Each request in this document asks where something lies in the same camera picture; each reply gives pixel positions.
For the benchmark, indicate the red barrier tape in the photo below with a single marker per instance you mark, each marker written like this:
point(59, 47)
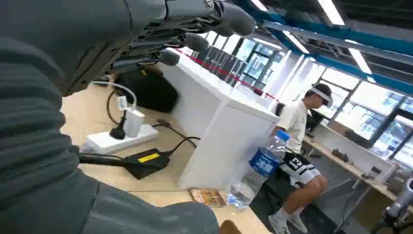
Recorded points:
point(222, 71)

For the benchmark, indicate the black office chair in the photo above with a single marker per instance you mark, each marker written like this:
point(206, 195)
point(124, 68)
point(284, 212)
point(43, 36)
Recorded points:
point(279, 109)

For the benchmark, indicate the white charger adapter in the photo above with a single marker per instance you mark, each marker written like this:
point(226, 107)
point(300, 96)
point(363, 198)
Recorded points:
point(134, 124)

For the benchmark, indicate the left arm ribbed grey sleeve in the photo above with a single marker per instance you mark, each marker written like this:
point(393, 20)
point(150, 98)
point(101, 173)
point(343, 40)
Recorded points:
point(29, 129)

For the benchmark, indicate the long ceiling light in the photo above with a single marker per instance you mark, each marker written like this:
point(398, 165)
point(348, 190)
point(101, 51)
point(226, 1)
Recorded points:
point(359, 59)
point(259, 5)
point(330, 12)
point(267, 43)
point(296, 42)

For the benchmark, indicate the long pale wooden desk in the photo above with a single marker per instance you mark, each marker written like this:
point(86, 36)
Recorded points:
point(351, 169)

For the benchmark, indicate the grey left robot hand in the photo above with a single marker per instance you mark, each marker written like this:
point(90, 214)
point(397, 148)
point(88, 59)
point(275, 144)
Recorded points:
point(80, 29)

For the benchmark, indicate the black monitor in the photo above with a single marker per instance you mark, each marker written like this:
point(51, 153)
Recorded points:
point(314, 121)

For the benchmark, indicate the dark object on desk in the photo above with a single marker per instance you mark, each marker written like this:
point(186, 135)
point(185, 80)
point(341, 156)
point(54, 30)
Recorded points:
point(340, 155)

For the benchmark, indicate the person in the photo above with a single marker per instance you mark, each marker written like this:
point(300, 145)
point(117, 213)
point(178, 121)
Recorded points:
point(295, 122)

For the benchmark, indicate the brown printed card pack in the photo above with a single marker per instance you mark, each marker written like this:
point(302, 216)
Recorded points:
point(208, 197)

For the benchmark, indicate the white partition cabinet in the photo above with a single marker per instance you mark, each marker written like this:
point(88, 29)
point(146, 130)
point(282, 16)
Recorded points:
point(219, 135)

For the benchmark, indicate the black power brick yellow label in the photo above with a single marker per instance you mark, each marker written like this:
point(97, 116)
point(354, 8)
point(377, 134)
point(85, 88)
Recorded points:
point(145, 163)

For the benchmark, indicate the clear water bottle blue label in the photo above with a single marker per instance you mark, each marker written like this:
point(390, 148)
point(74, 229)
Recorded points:
point(263, 163)

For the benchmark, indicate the black bag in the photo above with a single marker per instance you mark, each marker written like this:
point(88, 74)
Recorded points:
point(148, 90)

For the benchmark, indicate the silver grey machine part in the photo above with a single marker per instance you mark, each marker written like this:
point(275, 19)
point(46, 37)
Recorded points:
point(401, 203)

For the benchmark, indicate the white power strip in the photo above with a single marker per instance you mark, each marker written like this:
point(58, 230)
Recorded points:
point(103, 142)

